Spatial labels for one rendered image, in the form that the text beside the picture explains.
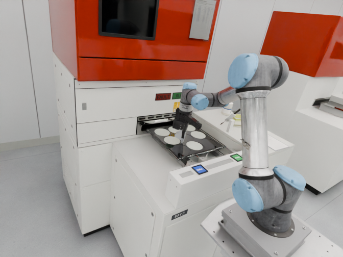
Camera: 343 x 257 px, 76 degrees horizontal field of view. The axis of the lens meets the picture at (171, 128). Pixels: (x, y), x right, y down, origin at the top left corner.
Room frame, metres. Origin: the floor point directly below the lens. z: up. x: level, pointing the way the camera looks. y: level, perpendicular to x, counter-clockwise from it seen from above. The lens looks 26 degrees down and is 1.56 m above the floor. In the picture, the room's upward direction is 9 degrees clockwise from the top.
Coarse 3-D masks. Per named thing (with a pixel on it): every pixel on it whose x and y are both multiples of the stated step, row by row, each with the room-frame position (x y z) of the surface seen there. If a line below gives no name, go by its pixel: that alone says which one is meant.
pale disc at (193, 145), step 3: (189, 141) 1.20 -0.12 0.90; (192, 141) 1.21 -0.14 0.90; (186, 144) 1.16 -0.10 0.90; (189, 144) 1.16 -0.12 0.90; (192, 144) 1.17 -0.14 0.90; (195, 144) 1.18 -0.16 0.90; (198, 144) 1.18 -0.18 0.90; (189, 147) 1.13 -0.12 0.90; (192, 147) 1.13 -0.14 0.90; (195, 147) 1.14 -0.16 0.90; (198, 147) 1.15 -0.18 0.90; (201, 147) 1.15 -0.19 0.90
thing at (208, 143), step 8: (152, 128) 1.29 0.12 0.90; (160, 136) 1.21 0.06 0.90; (192, 136) 1.28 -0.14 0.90; (208, 136) 1.31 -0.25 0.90; (168, 144) 1.12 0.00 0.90; (176, 144) 1.14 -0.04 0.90; (184, 144) 1.15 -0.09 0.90; (208, 144) 1.21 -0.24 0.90; (216, 144) 1.22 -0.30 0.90; (176, 152) 1.05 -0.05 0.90; (184, 152) 1.06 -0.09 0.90; (192, 152) 1.08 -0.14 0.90
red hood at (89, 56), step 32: (64, 0) 1.18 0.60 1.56; (96, 0) 1.07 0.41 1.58; (128, 0) 1.17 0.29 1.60; (160, 0) 1.26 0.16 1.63; (192, 0) 1.38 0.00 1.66; (64, 32) 1.22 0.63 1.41; (96, 32) 1.07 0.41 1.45; (128, 32) 1.17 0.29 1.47; (160, 32) 1.28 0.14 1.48; (192, 32) 1.40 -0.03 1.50; (64, 64) 1.27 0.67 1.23; (96, 64) 1.07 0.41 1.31; (128, 64) 1.17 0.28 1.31; (160, 64) 1.29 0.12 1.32; (192, 64) 1.43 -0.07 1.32
